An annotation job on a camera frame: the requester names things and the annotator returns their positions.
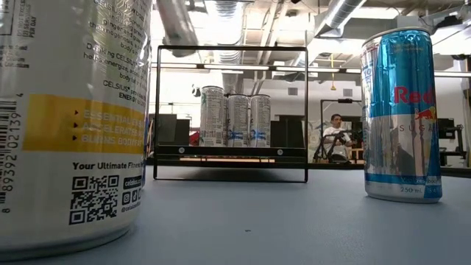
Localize white Celsius Peach Vibe can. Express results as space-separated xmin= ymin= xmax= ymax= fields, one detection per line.
xmin=199 ymin=85 xmax=225 ymax=148

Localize black cabinet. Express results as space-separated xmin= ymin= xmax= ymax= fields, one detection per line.
xmin=157 ymin=113 xmax=191 ymax=146

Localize blue table mat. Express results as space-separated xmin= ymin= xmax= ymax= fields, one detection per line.
xmin=0 ymin=167 xmax=471 ymax=265

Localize person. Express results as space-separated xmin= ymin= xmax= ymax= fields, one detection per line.
xmin=319 ymin=113 xmax=356 ymax=163

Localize black metal stand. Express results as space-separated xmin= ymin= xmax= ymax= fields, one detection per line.
xmin=319 ymin=97 xmax=364 ymax=163

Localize white Celsius can yellow band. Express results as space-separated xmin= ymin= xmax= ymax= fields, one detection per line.
xmin=0 ymin=0 xmax=152 ymax=261

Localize blue silver Red Bull can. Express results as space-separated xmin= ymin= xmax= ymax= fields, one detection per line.
xmin=361 ymin=26 xmax=444 ymax=205

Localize black desk equipment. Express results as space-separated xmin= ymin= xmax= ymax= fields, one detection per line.
xmin=436 ymin=117 xmax=469 ymax=167

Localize wooden shelf black metal frame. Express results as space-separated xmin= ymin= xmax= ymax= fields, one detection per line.
xmin=152 ymin=45 xmax=309 ymax=184

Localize corrugated silver ceiling duct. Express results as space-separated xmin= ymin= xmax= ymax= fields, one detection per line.
xmin=205 ymin=0 xmax=246 ymax=93

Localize black table frame rails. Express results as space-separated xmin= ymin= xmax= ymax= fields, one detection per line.
xmin=145 ymin=157 xmax=471 ymax=180

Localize grey smooth ceiling duct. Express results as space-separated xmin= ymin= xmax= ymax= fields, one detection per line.
xmin=156 ymin=0 xmax=202 ymax=58

